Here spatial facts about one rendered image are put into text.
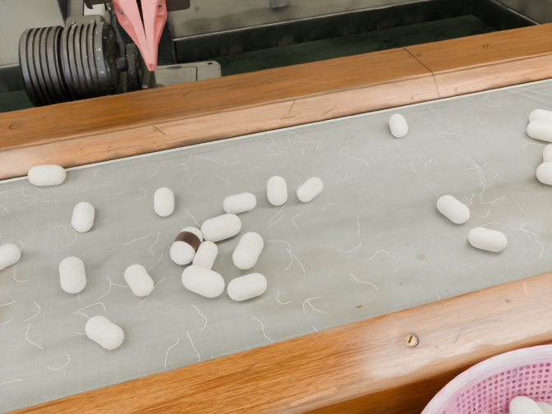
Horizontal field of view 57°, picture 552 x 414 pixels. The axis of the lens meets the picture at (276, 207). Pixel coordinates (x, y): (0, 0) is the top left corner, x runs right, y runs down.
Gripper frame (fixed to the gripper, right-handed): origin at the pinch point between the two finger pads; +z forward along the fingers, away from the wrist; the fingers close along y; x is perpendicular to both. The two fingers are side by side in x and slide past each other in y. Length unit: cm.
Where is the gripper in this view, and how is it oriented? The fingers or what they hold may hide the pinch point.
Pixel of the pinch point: (150, 59)
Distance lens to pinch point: 49.5
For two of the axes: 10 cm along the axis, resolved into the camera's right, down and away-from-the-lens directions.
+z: 2.2, 9.6, -1.8
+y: 9.7, -1.9, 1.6
